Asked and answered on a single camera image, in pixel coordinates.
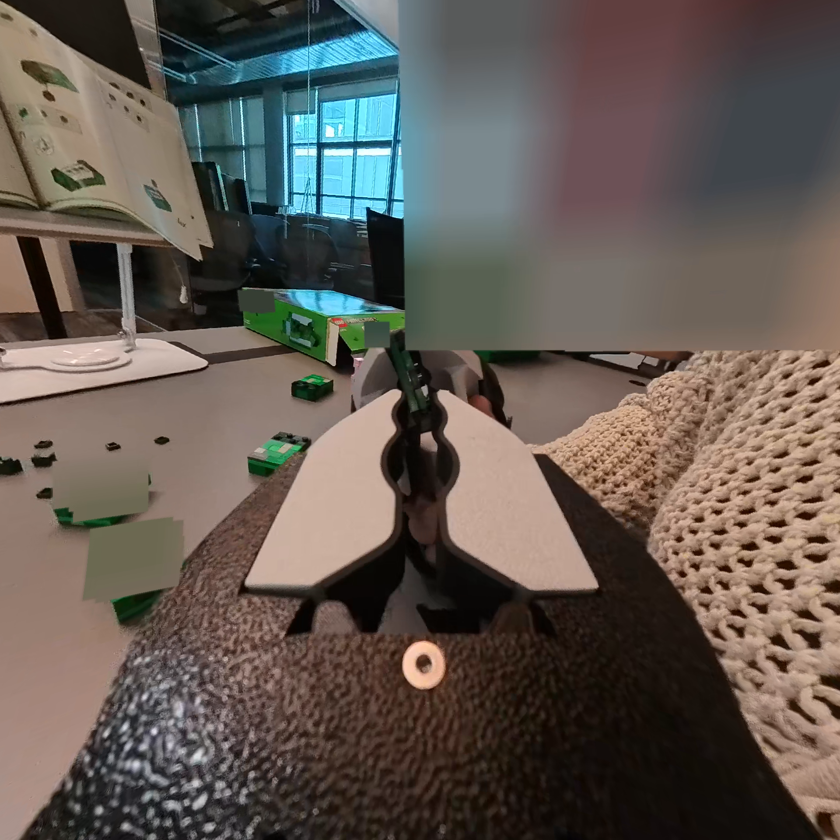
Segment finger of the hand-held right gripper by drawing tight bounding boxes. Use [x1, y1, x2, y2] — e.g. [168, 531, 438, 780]
[351, 348, 403, 413]
[420, 350, 488, 403]

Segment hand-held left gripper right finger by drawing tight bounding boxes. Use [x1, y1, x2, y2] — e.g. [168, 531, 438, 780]
[436, 390, 600, 633]

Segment green lego face block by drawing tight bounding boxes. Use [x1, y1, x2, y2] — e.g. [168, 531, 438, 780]
[52, 507, 153, 529]
[110, 586, 165, 624]

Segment person's right forearm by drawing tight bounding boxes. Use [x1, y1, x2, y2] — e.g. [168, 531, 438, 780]
[533, 387, 664, 532]

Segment white book stand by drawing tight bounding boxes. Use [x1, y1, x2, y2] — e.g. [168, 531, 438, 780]
[0, 206, 210, 405]

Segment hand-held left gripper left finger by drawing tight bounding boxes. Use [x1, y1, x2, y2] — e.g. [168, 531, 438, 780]
[244, 388, 408, 633]

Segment dark office chairs row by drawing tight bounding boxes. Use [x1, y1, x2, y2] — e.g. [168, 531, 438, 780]
[190, 161, 368, 309]

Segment green cardboard lego box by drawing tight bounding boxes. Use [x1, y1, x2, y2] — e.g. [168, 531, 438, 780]
[241, 287, 406, 370]

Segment open lego instruction booklet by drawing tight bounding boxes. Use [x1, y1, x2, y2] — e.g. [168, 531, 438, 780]
[0, 3, 215, 263]

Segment person's right hand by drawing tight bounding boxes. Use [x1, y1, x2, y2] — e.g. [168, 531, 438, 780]
[406, 453, 442, 549]

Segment scattered small dark lego pieces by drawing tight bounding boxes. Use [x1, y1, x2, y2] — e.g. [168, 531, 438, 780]
[0, 436, 172, 501]

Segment dark green lego assembly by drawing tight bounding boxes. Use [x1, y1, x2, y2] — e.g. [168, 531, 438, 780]
[388, 330, 435, 434]

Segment green lego block dark studs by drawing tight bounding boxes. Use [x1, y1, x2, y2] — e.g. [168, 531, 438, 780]
[247, 431, 311, 475]

